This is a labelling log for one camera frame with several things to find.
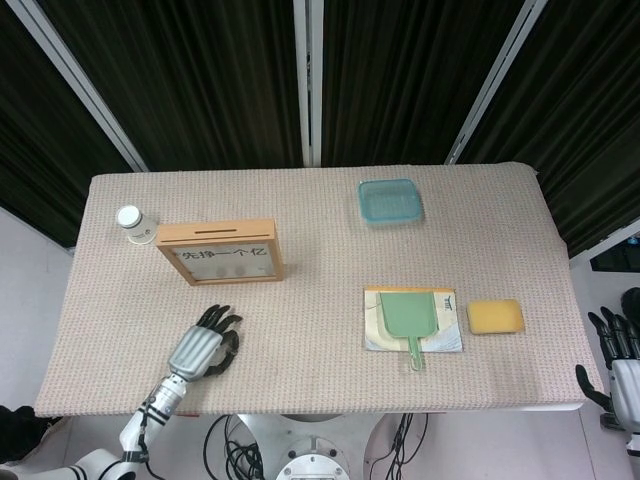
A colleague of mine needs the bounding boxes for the worn paper notebook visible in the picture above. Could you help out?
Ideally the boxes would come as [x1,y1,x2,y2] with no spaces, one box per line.
[360,285,466,354]

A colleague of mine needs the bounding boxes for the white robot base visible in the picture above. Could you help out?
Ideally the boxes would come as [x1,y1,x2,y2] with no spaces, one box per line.
[233,412,402,480]

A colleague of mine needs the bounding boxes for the white frame post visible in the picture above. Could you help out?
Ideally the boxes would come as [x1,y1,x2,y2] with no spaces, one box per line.
[9,0,150,173]
[293,0,325,168]
[443,0,555,165]

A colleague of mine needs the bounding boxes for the black curtain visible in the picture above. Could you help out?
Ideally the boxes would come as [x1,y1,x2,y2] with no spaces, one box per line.
[38,0,307,172]
[458,0,640,259]
[321,0,527,167]
[0,0,137,247]

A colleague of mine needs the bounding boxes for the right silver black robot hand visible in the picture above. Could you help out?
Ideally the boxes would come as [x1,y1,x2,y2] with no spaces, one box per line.
[574,305,640,432]

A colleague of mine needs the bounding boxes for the green plastic dustpan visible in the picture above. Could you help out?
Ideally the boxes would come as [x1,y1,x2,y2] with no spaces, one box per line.
[378,291,441,372]

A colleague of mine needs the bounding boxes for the white paper cup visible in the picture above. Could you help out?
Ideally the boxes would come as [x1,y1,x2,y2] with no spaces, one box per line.
[115,204,160,246]

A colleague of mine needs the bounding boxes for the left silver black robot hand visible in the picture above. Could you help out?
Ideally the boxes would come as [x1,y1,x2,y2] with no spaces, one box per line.
[166,303,246,384]

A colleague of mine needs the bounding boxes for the pink woven tablecloth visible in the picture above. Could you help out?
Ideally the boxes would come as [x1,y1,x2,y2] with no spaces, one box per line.
[33,160,587,419]

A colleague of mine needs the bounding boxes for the yellow sponge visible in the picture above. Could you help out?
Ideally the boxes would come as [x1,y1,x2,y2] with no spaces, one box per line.
[465,298,527,336]

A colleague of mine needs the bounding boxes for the wooden frame money box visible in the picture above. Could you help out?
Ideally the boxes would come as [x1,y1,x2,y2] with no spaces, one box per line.
[154,218,286,287]

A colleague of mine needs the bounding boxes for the black cable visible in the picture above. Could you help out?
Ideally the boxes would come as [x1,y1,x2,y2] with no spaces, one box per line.
[387,413,432,480]
[205,413,284,480]

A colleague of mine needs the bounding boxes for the black bag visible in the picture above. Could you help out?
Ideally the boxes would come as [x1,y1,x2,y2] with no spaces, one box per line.
[0,403,54,464]

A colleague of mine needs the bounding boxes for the clear container blue lid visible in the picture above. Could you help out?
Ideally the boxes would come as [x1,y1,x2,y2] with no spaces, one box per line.
[356,178,426,227]

